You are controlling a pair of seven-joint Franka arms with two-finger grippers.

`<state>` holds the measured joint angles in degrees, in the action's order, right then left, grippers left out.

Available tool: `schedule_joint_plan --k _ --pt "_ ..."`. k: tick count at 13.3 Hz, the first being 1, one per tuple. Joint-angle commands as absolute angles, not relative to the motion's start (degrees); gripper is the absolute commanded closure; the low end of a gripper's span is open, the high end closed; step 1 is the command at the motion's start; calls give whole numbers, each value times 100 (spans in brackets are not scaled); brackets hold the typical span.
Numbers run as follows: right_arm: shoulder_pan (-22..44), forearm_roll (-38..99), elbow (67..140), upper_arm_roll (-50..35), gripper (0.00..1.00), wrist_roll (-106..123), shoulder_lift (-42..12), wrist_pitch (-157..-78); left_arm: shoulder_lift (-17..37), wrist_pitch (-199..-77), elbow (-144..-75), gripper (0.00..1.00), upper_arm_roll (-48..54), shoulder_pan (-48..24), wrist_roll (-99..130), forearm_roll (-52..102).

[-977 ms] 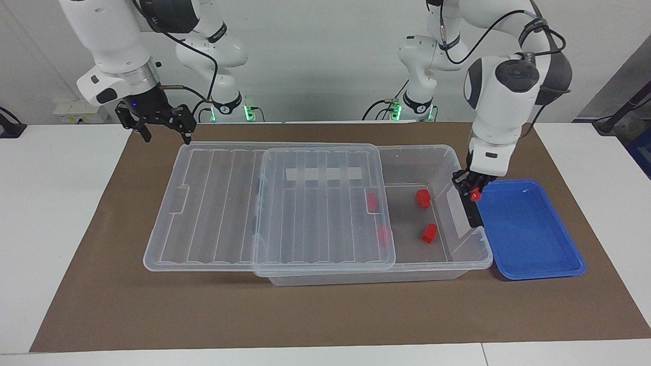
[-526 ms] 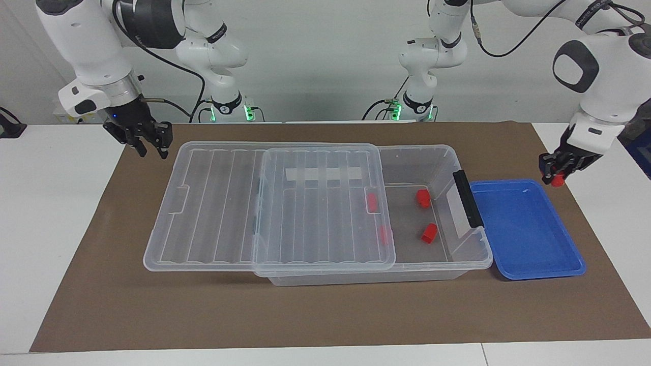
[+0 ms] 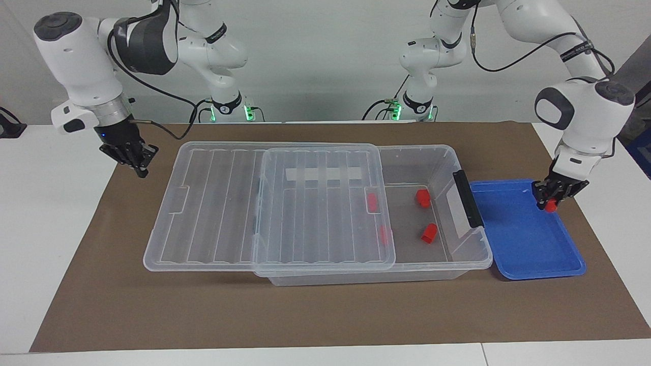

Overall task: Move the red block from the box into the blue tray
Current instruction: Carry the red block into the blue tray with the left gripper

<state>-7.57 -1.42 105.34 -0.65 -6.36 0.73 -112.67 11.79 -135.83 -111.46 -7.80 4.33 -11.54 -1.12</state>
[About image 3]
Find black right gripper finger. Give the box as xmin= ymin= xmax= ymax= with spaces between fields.
xmin=99 ymin=145 xmax=149 ymax=178
xmin=126 ymin=142 xmax=159 ymax=167

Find clear ribbed plastic box lid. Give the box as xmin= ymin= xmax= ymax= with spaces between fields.
xmin=143 ymin=142 xmax=396 ymax=278

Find blue plastic tray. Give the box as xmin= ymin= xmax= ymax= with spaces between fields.
xmin=469 ymin=178 xmax=586 ymax=281

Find clear plastic storage box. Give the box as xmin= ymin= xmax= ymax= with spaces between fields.
xmin=253 ymin=144 xmax=493 ymax=287

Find blue bin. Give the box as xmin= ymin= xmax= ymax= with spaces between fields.
xmin=628 ymin=127 xmax=651 ymax=178

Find black object at table edge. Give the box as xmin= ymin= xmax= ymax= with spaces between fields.
xmin=0 ymin=107 xmax=27 ymax=139

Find green lit base connector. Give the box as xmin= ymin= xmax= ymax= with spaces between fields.
xmin=198 ymin=102 xmax=265 ymax=123
xmin=384 ymin=97 xmax=438 ymax=121

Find brown paper table mat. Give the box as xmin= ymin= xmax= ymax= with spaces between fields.
xmin=29 ymin=120 xmax=651 ymax=353

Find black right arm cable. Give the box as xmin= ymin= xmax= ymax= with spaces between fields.
xmin=107 ymin=0 xmax=199 ymax=140

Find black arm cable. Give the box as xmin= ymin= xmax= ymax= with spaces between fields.
xmin=470 ymin=10 xmax=616 ymax=77
xmin=107 ymin=0 xmax=199 ymax=140

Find black base cable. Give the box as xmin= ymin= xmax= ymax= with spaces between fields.
xmin=189 ymin=99 xmax=214 ymax=124
xmin=362 ymin=75 xmax=410 ymax=121

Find black box latch handle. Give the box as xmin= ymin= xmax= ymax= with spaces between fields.
xmin=453 ymin=169 xmax=485 ymax=228

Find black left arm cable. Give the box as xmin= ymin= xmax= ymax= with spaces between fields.
xmin=470 ymin=10 xmax=616 ymax=77

